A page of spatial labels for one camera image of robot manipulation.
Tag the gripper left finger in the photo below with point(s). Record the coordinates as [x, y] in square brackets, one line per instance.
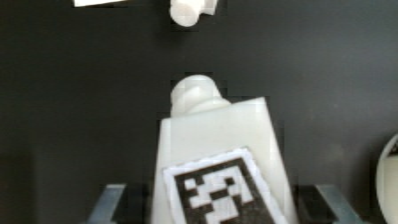
[119, 207]

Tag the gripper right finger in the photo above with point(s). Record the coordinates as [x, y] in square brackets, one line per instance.
[322, 206]

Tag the white round stool seat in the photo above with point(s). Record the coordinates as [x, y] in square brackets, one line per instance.
[386, 181]

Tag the white stool leg corner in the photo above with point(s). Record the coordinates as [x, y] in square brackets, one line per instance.
[221, 181]

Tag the white stool leg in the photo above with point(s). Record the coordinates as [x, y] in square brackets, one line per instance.
[187, 9]

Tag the white marker sheet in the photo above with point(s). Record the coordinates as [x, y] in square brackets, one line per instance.
[82, 3]

